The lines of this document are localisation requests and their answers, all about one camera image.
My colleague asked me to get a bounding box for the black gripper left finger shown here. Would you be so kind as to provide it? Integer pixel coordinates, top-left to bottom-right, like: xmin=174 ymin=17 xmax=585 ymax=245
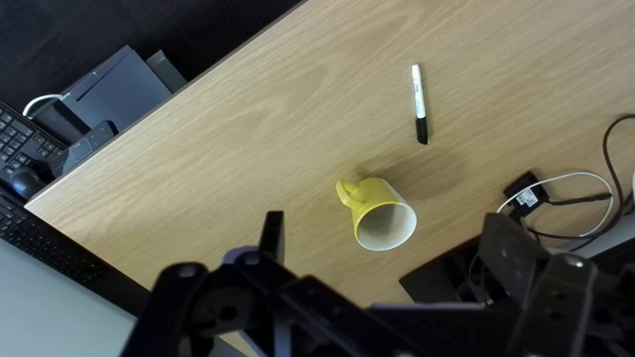
xmin=120 ymin=209 xmax=370 ymax=357

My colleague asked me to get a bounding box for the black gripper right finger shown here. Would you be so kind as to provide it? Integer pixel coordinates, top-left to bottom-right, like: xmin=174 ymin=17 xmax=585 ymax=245
xmin=477 ymin=211 xmax=635 ymax=357

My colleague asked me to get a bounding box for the yellow mug white inside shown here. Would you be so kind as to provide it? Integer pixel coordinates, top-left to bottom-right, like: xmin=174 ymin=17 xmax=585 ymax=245
xmin=335 ymin=178 xmax=418 ymax=251

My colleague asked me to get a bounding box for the black white marker pen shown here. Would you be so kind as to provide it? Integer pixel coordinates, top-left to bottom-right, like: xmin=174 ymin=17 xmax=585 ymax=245
xmin=410 ymin=63 xmax=428 ymax=144

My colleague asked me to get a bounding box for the grey desk drawer unit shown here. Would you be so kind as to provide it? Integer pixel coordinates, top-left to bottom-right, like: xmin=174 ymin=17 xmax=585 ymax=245
xmin=21 ymin=45 xmax=184 ymax=176

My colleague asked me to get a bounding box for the black computer mouse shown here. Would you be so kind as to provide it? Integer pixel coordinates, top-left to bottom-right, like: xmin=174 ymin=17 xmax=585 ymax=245
xmin=9 ymin=168 xmax=45 ymax=199

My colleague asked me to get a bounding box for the black keyboard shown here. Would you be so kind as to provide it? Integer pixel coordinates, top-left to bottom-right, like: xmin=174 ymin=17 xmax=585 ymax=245
xmin=0 ymin=102 xmax=146 ymax=315

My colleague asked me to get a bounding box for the black cable on desk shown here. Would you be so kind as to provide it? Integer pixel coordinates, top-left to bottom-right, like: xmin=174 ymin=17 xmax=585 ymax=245
xmin=527 ymin=112 xmax=635 ymax=253

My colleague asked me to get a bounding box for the black adapter with cables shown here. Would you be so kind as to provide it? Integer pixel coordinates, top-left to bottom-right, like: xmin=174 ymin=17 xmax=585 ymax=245
xmin=503 ymin=170 xmax=547 ymax=217

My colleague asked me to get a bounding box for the white cable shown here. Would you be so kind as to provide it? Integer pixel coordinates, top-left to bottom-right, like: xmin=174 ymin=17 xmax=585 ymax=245
xmin=493 ymin=170 xmax=616 ymax=237

